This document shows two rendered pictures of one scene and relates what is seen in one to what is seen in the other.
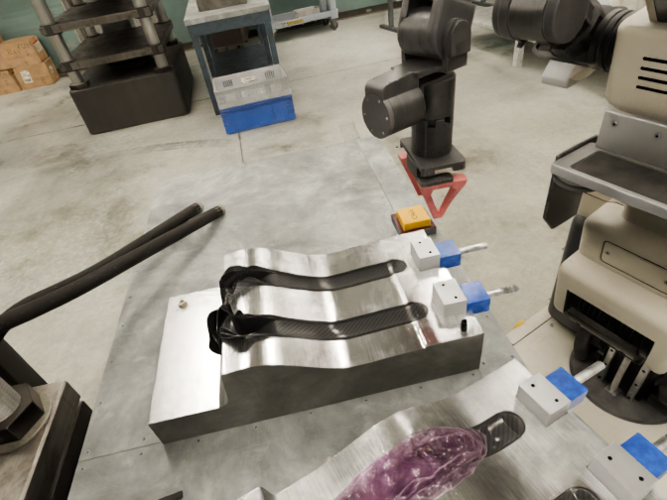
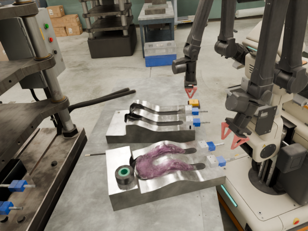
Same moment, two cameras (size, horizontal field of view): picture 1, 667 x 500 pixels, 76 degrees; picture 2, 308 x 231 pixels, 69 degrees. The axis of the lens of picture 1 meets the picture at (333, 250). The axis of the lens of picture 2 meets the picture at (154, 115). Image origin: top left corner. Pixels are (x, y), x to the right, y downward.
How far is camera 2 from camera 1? 0.65 m
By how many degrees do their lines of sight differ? 11
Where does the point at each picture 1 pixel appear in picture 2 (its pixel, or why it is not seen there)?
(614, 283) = not seen: hidden behind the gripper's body
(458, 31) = (194, 52)
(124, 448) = (97, 142)
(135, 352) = (103, 123)
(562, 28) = (228, 53)
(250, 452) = not seen: hidden behind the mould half
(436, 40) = (189, 53)
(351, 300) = (164, 118)
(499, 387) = (194, 143)
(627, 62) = (247, 65)
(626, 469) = (212, 159)
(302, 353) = (146, 125)
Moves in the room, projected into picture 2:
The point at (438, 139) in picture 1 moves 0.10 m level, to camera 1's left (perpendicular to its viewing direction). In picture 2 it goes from (190, 77) to (171, 77)
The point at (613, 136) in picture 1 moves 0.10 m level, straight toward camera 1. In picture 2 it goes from (243, 84) to (233, 91)
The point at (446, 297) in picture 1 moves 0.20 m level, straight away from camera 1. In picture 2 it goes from (188, 119) to (199, 101)
